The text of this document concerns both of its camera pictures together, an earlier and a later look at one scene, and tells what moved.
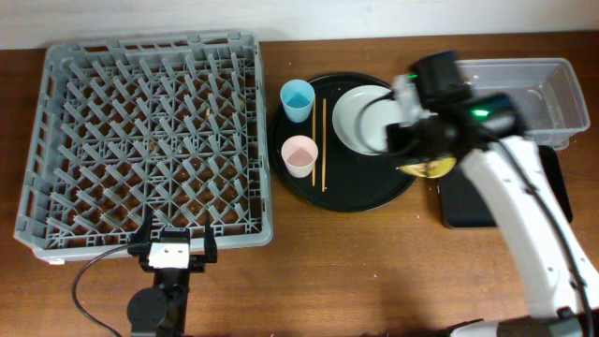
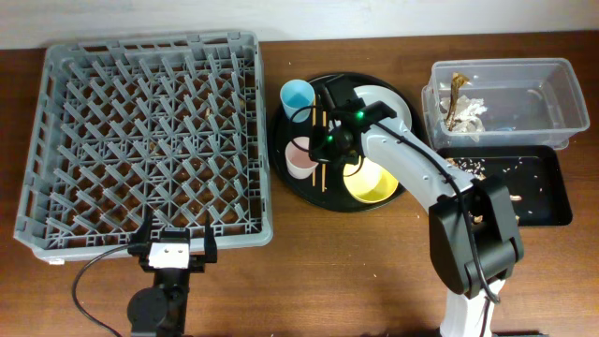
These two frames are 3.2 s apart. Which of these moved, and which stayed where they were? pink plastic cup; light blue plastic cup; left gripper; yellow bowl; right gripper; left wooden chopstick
Moved: yellow bowl; right gripper
Stayed: left gripper; light blue plastic cup; pink plastic cup; left wooden chopstick
